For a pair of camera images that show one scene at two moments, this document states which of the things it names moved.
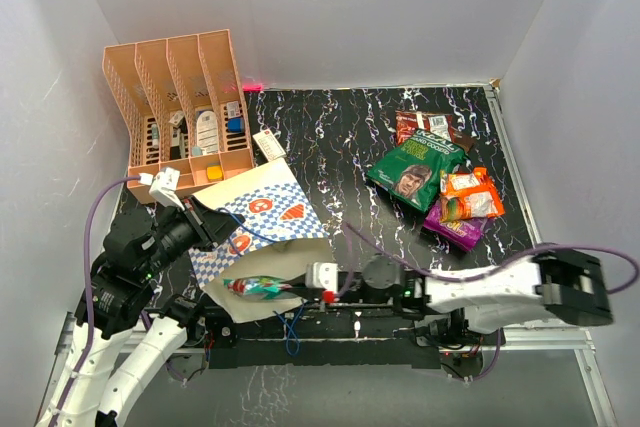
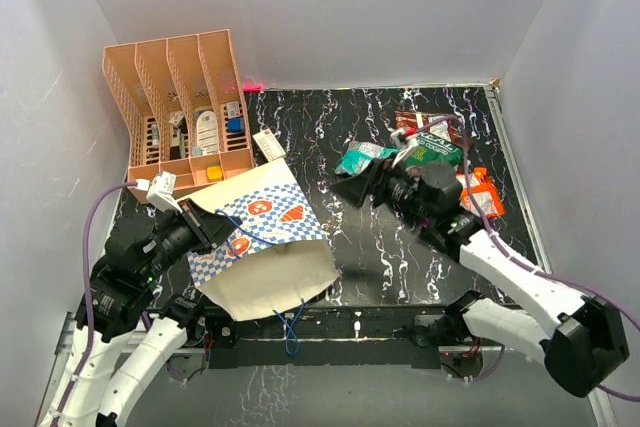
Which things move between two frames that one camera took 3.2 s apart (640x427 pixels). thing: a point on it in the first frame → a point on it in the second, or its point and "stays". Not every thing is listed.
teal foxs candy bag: [256, 288] → [359, 155]
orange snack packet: [468, 195] stays
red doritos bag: [406, 122] stays
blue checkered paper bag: [280, 235] stays
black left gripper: [211, 225] stays
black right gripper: [315, 295] → [376, 180]
